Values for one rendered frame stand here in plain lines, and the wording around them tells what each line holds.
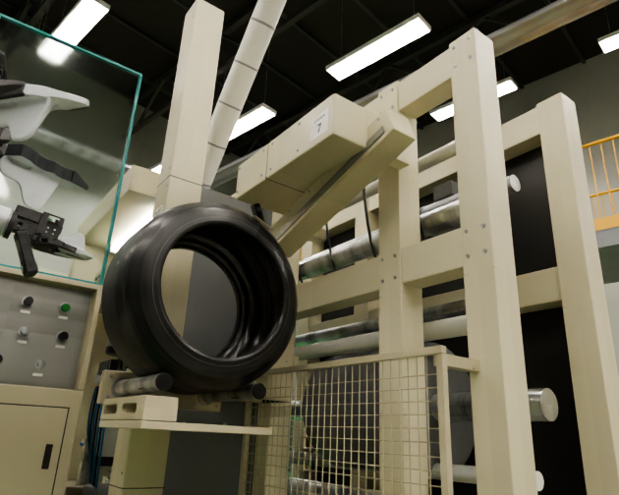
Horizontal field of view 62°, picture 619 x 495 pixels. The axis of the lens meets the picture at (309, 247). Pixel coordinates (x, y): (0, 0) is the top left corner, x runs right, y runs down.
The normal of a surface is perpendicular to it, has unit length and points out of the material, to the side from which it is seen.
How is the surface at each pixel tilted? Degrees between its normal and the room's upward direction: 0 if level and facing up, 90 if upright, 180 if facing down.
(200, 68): 90
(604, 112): 90
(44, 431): 90
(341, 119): 90
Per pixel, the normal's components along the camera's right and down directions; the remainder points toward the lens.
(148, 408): 0.59, -0.25
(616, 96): -0.68, -0.28
